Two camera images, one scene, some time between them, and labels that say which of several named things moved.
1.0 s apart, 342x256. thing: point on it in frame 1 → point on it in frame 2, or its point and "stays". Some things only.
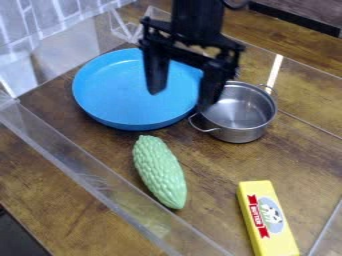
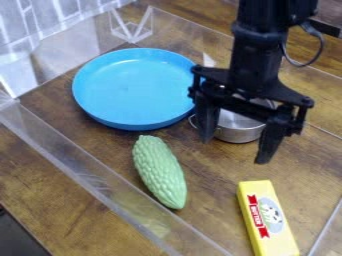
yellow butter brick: (269, 227) stays
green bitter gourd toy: (159, 170) stays
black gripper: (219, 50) → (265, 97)
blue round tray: (114, 97) stays
